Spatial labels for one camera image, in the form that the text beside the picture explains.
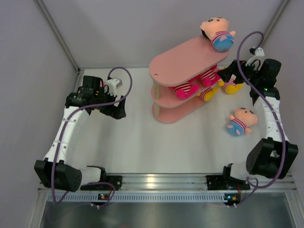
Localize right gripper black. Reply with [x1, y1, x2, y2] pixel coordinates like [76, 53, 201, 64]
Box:
[217, 59, 261, 87]

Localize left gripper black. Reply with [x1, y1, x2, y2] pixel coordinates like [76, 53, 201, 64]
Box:
[93, 87, 125, 119]

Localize pink white panda plush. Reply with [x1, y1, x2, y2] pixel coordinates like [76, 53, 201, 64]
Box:
[199, 65, 220, 87]
[170, 82, 199, 100]

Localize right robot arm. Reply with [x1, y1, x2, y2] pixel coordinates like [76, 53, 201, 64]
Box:
[218, 59, 298, 181]

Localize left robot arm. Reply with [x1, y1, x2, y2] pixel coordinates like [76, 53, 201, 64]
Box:
[34, 76, 126, 192]

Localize yellow plush toy under shelf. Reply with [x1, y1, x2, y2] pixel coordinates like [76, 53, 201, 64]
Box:
[196, 87, 219, 102]

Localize pink three-tier shelf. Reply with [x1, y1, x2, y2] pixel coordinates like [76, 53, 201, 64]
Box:
[149, 35, 229, 124]

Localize boy doll on shelf top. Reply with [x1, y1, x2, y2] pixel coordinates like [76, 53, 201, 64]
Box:
[200, 17, 236, 52]

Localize boy doll blue shorts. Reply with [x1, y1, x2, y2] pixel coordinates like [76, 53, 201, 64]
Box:
[227, 107, 258, 136]

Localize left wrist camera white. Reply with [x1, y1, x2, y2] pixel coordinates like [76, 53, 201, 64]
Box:
[104, 78, 123, 95]

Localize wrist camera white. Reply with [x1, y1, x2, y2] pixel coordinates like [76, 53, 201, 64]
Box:
[104, 78, 123, 95]
[246, 47, 265, 66]

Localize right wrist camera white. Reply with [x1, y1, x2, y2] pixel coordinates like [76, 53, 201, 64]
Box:
[246, 47, 265, 66]

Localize aluminium mounting rail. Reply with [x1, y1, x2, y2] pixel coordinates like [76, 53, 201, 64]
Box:
[38, 172, 297, 191]

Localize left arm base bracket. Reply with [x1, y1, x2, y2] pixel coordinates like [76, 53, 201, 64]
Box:
[80, 175, 123, 191]

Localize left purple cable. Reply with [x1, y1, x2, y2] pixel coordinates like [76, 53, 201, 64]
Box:
[51, 66, 133, 209]

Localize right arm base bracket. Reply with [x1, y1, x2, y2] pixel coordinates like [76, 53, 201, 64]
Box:
[206, 175, 250, 190]

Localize slotted cable duct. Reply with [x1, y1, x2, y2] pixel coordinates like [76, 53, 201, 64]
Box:
[56, 192, 239, 204]

